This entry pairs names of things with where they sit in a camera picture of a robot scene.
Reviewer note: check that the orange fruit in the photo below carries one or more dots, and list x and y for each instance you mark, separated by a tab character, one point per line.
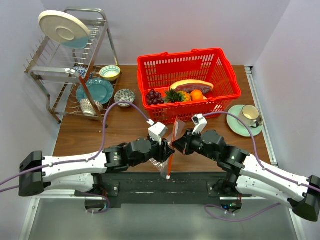
197	95

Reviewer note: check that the purple grape bunch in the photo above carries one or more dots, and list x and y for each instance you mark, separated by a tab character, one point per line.
154	97

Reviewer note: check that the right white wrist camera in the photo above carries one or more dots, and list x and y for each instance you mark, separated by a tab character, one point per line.
200	123

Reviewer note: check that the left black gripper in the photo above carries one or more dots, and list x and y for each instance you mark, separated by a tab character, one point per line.
164	151

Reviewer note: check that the metal dish rack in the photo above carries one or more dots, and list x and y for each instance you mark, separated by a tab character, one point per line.
52	67

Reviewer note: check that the small toy pineapple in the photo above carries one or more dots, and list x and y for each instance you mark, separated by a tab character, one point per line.
172	96

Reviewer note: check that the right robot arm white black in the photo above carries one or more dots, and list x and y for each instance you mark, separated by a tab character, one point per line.
246	175

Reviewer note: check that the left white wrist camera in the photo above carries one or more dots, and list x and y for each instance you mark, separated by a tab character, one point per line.
157	131

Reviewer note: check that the black white patterned bowl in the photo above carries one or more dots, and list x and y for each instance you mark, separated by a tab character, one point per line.
124	95

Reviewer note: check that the yellow rimmed teal bowl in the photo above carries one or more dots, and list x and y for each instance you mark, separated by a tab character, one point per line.
110	72

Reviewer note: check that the patterned bowl in rack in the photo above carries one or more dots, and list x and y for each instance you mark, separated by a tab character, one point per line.
87	108

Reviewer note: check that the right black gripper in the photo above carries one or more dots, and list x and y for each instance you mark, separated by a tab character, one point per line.
183	144

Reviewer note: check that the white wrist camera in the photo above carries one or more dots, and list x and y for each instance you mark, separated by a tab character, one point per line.
157	131
200	123

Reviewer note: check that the blue patterned dish in rack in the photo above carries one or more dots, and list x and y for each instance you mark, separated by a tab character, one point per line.
81	70

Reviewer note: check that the clear zip top bag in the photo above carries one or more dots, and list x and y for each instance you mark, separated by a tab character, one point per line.
166	167

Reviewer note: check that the red plastic shopping basket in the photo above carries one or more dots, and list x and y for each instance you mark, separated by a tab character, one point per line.
160	71

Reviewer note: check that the teal scalloped plate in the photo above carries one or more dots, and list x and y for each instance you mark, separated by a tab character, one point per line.
101	90

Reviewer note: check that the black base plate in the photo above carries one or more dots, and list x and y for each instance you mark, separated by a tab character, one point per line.
183	188

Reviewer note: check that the large white blue plate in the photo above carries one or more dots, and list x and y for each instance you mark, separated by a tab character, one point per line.
64	29

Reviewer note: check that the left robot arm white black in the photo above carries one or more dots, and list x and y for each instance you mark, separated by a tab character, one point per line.
42	173

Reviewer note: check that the cream enamel mug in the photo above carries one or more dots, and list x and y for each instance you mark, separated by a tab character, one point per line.
250	116

